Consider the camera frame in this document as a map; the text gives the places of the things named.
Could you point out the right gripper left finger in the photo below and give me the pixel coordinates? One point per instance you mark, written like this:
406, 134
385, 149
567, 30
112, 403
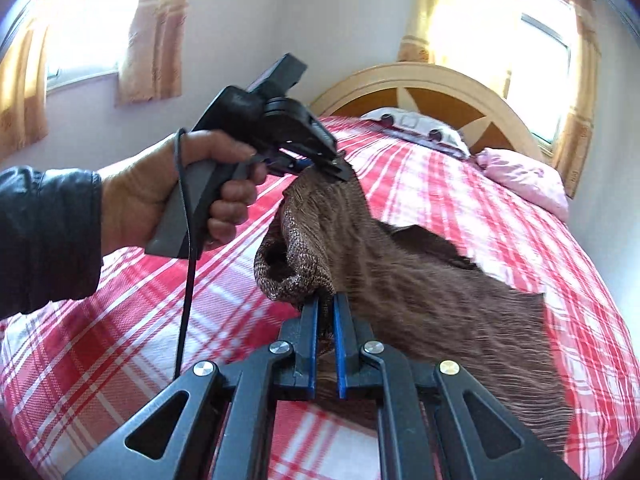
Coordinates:
214, 421

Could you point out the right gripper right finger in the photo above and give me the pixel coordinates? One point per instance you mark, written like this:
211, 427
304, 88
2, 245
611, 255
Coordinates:
434, 421

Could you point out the brown knit sweater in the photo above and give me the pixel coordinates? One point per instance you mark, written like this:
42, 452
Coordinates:
418, 294

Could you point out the black leather sleeve forearm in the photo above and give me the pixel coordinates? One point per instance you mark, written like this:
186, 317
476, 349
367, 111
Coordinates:
50, 237

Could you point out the left hand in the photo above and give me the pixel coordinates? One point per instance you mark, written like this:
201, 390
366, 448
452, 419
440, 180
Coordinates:
135, 190

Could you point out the red plaid bed sheet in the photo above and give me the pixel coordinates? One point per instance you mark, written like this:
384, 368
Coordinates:
74, 371

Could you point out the yellow curtain left window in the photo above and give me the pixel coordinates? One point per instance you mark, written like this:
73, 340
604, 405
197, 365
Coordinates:
151, 69

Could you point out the white patterned pillow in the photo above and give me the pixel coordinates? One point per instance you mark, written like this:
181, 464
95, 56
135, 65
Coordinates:
419, 129

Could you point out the cream wooden headboard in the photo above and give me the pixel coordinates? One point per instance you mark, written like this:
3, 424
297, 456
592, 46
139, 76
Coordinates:
483, 118

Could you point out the yellow curtain far left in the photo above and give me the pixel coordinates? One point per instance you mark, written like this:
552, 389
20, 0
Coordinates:
24, 89

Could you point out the pink pillow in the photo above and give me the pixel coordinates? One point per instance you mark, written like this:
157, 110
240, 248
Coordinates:
532, 180

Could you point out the right window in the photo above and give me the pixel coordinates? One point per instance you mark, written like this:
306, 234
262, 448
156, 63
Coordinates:
541, 67

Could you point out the yellow curtain right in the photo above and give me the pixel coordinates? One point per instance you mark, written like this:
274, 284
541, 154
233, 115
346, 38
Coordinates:
571, 146

